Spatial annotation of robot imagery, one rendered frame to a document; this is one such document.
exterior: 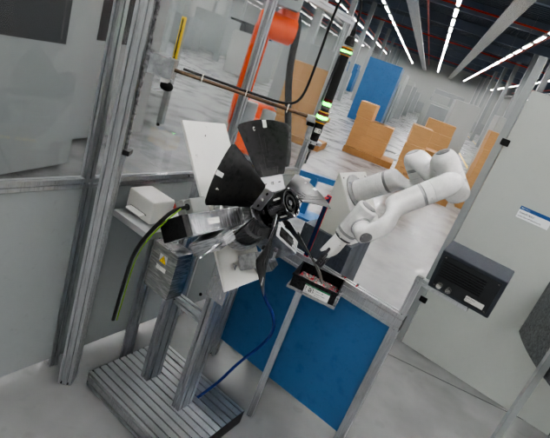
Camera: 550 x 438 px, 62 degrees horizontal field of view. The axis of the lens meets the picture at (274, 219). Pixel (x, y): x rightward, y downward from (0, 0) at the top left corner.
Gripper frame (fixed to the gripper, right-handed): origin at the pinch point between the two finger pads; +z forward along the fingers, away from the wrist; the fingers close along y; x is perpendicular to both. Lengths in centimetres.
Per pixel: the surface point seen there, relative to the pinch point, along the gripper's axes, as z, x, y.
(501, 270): -41, 50, -27
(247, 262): 13.2, -17.4, 22.2
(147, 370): 98, -24, 25
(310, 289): 15.6, 3.6, -4.3
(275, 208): -13.4, -21.6, 23.0
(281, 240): 3.1, -17.2, 7.4
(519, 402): 32, 116, -122
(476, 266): -37, 42, -21
